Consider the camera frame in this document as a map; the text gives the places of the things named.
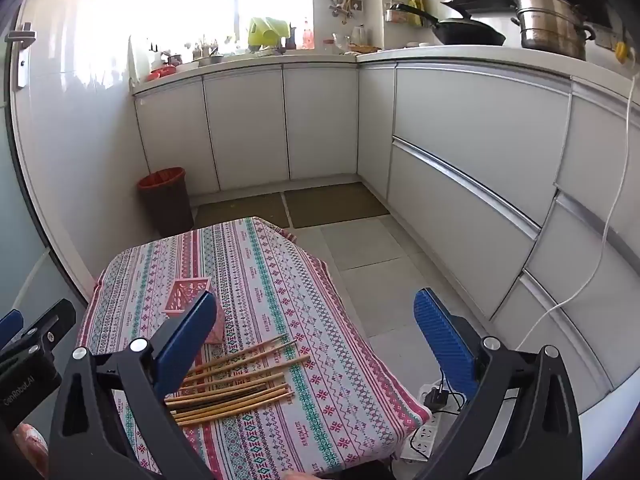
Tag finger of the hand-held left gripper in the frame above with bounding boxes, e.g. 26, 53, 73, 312
0, 309, 25, 346
0, 299, 77, 361

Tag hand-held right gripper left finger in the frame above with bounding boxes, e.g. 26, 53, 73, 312
48, 290, 221, 480

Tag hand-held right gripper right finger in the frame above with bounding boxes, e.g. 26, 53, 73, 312
414, 287, 583, 480

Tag pink plastic basket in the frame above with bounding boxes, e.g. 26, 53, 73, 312
164, 276, 226, 345

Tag pile of wooden chopsticks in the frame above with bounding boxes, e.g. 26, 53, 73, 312
165, 334, 312, 428

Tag person's left forearm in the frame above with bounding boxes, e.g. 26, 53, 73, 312
12, 422, 49, 478

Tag black power adapter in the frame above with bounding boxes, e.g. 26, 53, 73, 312
424, 387, 451, 411

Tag white power strip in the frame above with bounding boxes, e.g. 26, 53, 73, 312
400, 384, 446, 461

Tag patterned striped tablecloth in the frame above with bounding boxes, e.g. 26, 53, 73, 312
77, 216, 432, 480

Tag brown floor mat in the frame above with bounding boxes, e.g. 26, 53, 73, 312
192, 192, 291, 231
284, 182, 390, 228

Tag red-rimmed brown trash bin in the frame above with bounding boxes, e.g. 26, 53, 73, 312
138, 167, 195, 238

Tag white kitchen cabinets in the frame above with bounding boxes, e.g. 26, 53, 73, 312
131, 45, 640, 416

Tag black wok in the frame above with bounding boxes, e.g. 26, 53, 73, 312
390, 4, 507, 47

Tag stainless steel steamer pot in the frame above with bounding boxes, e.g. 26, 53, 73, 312
511, 0, 597, 61

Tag metal water valve pipes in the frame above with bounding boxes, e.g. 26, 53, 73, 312
327, 0, 363, 23

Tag metal door handle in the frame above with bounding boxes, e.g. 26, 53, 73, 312
5, 24, 37, 90

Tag white power cable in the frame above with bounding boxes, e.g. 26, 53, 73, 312
515, 42, 638, 351

